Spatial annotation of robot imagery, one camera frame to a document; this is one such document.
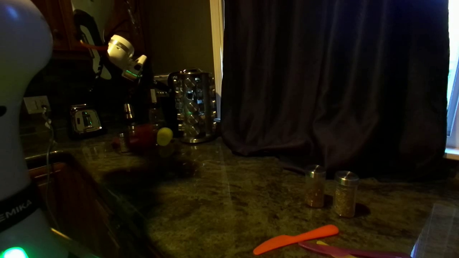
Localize grey wall switch plate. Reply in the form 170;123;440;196
153;73;172;99

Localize thin white power cable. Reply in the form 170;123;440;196
41;106;58;166

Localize red plastic cup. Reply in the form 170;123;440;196
124;123;157;152

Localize dark wooden wall cabinet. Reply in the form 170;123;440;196
27;0;147;56

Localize white wall outlet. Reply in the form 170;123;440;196
21;95;51;116

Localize wooden base cabinet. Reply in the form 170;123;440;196
27;159;120;258

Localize glass spice bottle metal cap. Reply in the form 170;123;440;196
304;163;327;209
332;169;360;219

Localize purple plastic spatula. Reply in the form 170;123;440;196
298;239;410;258

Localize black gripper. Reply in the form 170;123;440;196
122;66;156;130

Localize yellow-green plastic cup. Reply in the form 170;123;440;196
156;126;175;148

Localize orange plastic spatula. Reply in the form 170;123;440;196
251;224;341;257

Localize silver toaster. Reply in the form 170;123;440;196
68;103;104;138

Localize chrome revolving spice rack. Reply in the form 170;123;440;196
169;67;219;146

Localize dark window curtain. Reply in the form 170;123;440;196
219;0;450;182

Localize clear plastic container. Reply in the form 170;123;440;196
408;199;459;258

